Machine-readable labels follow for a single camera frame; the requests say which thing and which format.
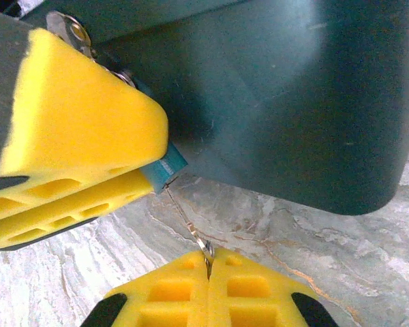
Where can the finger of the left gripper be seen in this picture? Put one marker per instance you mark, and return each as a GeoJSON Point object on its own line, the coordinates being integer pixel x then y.
{"type": "Point", "coordinates": [37, 211]}
{"type": "Point", "coordinates": [82, 109]}

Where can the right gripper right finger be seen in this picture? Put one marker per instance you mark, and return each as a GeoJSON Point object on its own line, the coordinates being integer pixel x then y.
{"type": "Point", "coordinates": [252, 299]}

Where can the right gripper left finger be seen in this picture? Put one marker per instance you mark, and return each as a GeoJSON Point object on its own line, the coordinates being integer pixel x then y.
{"type": "Point", "coordinates": [170, 299]}

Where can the silver box hasp latch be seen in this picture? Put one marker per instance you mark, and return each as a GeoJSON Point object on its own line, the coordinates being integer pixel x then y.
{"type": "Point", "coordinates": [71, 30]}

